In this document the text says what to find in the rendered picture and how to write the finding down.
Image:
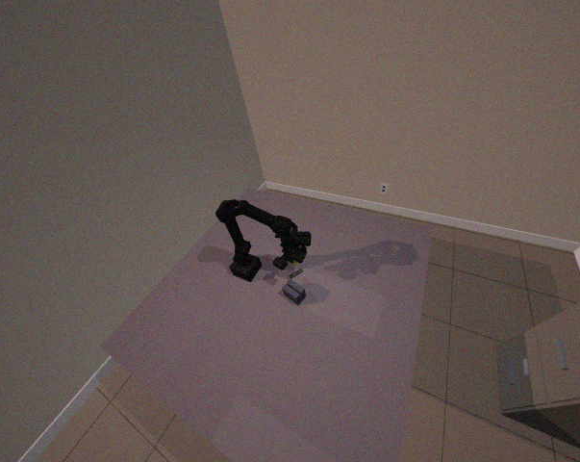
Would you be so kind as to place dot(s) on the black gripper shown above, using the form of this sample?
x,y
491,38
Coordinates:
x,y
281,262

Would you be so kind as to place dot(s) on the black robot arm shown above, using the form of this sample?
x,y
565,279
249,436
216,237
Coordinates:
x,y
227,213

